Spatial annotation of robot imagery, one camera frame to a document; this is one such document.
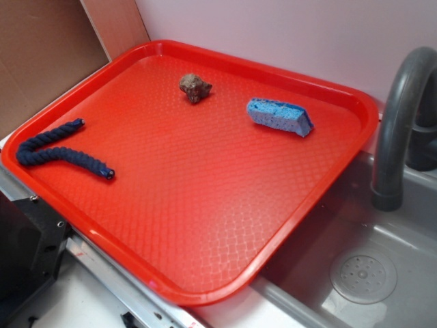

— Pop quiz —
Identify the grey plastic sink basin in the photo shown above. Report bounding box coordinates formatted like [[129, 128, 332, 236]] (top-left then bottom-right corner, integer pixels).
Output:
[[253, 153, 436, 327]]

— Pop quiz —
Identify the grey plastic faucet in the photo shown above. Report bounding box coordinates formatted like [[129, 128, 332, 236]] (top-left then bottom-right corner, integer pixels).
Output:
[[371, 46, 436, 211]]

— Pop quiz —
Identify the blue sponge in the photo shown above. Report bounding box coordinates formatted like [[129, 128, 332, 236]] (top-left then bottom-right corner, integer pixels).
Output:
[[246, 98, 314, 137]]

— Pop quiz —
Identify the round grey sink drain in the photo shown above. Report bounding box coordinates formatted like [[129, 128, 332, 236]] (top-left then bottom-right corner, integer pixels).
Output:
[[330, 248, 397, 305]]

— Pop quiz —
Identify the brown rock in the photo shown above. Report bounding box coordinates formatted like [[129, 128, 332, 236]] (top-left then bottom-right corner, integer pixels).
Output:
[[179, 73, 212, 104]]

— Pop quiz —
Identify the red plastic tray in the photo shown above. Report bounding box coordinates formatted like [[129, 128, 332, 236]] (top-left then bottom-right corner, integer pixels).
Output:
[[1, 40, 378, 306]]

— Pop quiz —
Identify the silver metal rail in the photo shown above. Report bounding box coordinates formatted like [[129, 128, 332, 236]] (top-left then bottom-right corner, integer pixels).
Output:
[[1, 169, 202, 327]]

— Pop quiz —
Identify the dark blue twisted rope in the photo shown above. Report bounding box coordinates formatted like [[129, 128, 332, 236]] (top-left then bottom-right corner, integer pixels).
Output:
[[15, 118, 116, 182]]

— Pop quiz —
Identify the brown cardboard panel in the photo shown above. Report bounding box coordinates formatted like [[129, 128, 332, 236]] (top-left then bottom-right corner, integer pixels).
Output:
[[1, 1, 150, 137]]

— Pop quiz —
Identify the black metal bracket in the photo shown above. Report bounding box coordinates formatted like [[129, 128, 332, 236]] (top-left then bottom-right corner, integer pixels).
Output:
[[1, 196, 69, 319]]

